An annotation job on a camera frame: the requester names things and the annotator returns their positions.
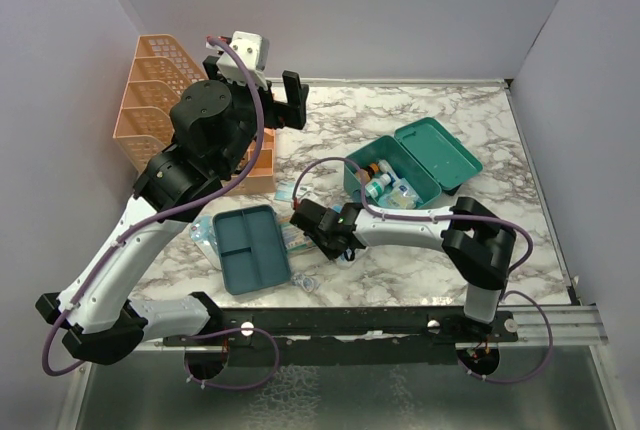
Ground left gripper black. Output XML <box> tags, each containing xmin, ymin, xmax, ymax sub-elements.
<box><xmin>205</xmin><ymin>57</ymin><xmax>308</xmax><ymax>176</ymax></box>

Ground white blue gauze pack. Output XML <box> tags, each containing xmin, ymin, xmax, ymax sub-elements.
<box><xmin>335</xmin><ymin>249</ymin><xmax>361</xmax><ymax>268</ymax></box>

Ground green orange bandage box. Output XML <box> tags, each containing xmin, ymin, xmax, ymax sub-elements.
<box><xmin>280</xmin><ymin>222</ymin><xmax>314</xmax><ymax>253</ymax></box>

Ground white bottle green label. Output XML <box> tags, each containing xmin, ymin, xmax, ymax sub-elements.
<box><xmin>365</xmin><ymin>173</ymin><xmax>394</xmax><ymax>199</ymax></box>

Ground brown iodine bottle orange cap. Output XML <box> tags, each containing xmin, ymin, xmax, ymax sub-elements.
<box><xmin>364</xmin><ymin>163</ymin><xmax>380</xmax><ymax>180</ymax></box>

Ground clear blue swab bag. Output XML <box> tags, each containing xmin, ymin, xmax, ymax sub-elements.
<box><xmin>378</xmin><ymin>178</ymin><xmax>420</xmax><ymax>210</ymax></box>

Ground teal divided tray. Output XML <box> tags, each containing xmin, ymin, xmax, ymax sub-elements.
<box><xmin>213</xmin><ymin>205</ymin><xmax>292</xmax><ymax>296</ymax></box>

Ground small bottle blue cap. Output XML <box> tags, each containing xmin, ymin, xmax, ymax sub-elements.
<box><xmin>377</xmin><ymin>159</ymin><xmax>406</xmax><ymax>187</ymax></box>

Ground green medicine box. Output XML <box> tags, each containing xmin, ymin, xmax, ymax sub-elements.
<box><xmin>347</xmin><ymin>117</ymin><xmax>483</xmax><ymax>208</ymax></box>

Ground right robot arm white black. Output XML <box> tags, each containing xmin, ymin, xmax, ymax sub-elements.
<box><xmin>290</xmin><ymin>197</ymin><xmax>516</xmax><ymax>341</ymax></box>

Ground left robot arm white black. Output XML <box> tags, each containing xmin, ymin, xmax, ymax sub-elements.
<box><xmin>35</xmin><ymin>56</ymin><xmax>309</xmax><ymax>365</ymax></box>

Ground clear small plastic packet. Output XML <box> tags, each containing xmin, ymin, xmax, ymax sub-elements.
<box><xmin>291</xmin><ymin>273</ymin><xmax>318</xmax><ymax>293</ymax></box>

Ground blue white flat packet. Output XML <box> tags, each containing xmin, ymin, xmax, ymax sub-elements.
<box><xmin>274</xmin><ymin>182</ymin><xmax>313</xmax><ymax>208</ymax></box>

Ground orange plastic file organizer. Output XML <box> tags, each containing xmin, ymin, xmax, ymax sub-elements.
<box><xmin>113</xmin><ymin>31</ymin><xmax>276</xmax><ymax>195</ymax></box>

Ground mask packet under tray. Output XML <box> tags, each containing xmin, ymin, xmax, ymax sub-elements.
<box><xmin>189</xmin><ymin>215</ymin><xmax>219</xmax><ymax>262</ymax></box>

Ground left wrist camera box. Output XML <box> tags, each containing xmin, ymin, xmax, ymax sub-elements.
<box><xmin>217</xmin><ymin>31</ymin><xmax>270</xmax><ymax>90</ymax></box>

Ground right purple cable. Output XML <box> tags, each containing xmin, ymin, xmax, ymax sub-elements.
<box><xmin>291</xmin><ymin>156</ymin><xmax>555</xmax><ymax>384</ymax></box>

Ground purple cable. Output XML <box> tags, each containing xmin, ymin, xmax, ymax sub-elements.
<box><xmin>41</xmin><ymin>36</ymin><xmax>281</xmax><ymax>391</ymax></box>
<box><xmin>291</xmin><ymin>156</ymin><xmax>555</xmax><ymax>384</ymax></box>

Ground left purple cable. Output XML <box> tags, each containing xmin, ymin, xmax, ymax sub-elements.
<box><xmin>41</xmin><ymin>36</ymin><xmax>281</xmax><ymax>391</ymax></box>

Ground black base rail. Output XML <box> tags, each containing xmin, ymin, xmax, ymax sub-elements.
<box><xmin>163</xmin><ymin>306</ymin><xmax>518</xmax><ymax>367</ymax></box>

